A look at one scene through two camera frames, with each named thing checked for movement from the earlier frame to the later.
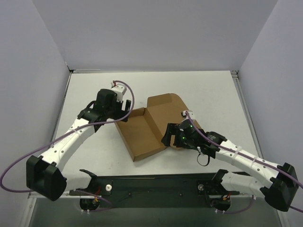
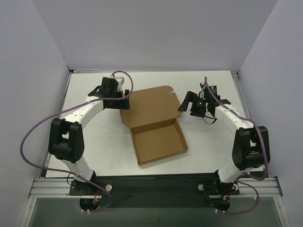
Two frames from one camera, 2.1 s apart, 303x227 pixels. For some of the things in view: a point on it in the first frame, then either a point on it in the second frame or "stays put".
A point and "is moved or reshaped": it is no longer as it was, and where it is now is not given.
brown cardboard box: (143, 130) is moved or reshaped
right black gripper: (176, 136) → (192, 104)
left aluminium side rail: (60, 109) stays put
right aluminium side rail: (236, 75) stays put
